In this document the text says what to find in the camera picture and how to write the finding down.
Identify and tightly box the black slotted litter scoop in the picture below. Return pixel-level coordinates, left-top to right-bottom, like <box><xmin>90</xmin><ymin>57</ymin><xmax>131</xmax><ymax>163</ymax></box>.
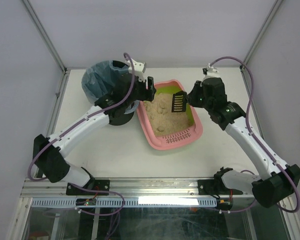
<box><xmin>171</xmin><ymin>91</ymin><xmax>187</xmax><ymax>113</ymax></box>

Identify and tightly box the black trash bin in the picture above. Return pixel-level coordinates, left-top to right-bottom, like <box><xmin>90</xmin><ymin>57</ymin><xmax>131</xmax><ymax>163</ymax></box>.
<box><xmin>109</xmin><ymin>60</ymin><xmax>139</xmax><ymax>126</ymax></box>

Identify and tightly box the blue plastic bin liner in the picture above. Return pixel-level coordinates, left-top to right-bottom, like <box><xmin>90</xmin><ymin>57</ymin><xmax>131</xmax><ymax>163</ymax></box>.
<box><xmin>81</xmin><ymin>60</ymin><xmax>132</xmax><ymax>104</ymax></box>

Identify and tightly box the pink green litter box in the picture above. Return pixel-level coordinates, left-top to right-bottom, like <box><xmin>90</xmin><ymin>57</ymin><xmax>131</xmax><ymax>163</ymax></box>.
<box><xmin>137</xmin><ymin>79</ymin><xmax>203</xmax><ymax>151</ymax></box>

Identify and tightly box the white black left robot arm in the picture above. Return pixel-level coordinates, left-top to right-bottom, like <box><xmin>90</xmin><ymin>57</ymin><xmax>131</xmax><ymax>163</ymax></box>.
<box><xmin>33</xmin><ymin>73</ymin><xmax>156</xmax><ymax>189</ymax></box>

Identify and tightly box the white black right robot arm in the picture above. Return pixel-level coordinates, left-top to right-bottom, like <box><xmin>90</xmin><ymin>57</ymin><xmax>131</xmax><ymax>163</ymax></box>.
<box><xmin>186</xmin><ymin>77</ymin><xmax>300</xmax><ymax>212</ymax></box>

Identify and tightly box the beige cat litter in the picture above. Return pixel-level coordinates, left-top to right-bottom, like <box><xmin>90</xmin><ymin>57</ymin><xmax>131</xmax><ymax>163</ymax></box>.
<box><xmin>143</xmin><ymin>92</ymin><xmax>193</xmax><ymax>137</ymax></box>

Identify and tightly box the litter clump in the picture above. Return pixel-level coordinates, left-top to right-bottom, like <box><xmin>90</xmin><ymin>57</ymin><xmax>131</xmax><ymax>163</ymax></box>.
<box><xmin>157</xmin><ymin>126</ymin><xmax>165</xmax><ymax>132</ymax></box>

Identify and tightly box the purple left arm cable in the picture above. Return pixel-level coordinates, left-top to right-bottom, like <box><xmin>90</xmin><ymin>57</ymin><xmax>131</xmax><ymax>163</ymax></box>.
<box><xmin>27</xmin><ymin>52</ymin><xmax>137</xmax><ymax>181</ymax></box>

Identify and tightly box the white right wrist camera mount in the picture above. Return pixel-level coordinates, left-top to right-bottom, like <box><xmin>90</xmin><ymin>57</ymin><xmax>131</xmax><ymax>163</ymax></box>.
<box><xmin>202</xmin><ymin>64</ymin><xmax>220</xmax><ymax>80</ymax></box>

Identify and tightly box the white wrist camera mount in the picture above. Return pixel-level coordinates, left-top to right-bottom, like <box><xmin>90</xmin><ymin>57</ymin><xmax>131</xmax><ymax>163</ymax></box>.
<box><xmin>126</xmin><ymin>59</ymin><xmax>146</xmax><ymax>82</ymax></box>
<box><xmin>202</xmin><ymin>64</ymin><xmax>220</xmax><ymax>80</ymax></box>

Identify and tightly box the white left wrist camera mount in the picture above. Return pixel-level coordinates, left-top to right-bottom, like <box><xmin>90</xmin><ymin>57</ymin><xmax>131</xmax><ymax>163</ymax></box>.
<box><xmin>126</xmin><ymin>59</ymin><xmax>146</xmax><ymax>82</ymax></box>

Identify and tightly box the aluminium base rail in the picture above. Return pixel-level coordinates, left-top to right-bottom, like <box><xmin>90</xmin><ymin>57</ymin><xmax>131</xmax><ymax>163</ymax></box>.
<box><xmin>21</xmin><ymin>176</ymin><xmax>288</xmax><ymax>201</ymax></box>

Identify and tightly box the right aluminium frame post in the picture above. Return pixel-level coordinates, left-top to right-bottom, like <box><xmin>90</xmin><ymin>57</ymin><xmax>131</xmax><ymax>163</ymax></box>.
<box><xmin>243</xmin><ymin>0</ymin><xmax>285</xmax><ymax>65</ymax></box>

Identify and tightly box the aluminium frame post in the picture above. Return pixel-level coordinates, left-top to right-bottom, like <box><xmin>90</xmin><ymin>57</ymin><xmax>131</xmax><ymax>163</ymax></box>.
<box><xmin>243</xmin><ymin>0</ymin><xmax>285</xmax><ymax>65</ymax></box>
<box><xmin>20</xmin><ymin>0</ymin><xmax>67</xmax><ymax>74</ymax></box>

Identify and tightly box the left aluminium frame post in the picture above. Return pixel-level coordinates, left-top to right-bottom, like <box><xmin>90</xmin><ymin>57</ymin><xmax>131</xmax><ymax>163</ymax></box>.
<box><xmin>20</xmin><ymin>0</ymin><xmax>67</xmax><ymax>74</ymax></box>

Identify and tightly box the white slotted cable duct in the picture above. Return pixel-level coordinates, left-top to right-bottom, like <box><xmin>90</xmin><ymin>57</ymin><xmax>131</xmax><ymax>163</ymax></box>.
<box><xmin>32</xmin><ymin>196</ymin><xmax>217</xmax><ymax>209</ymax></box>

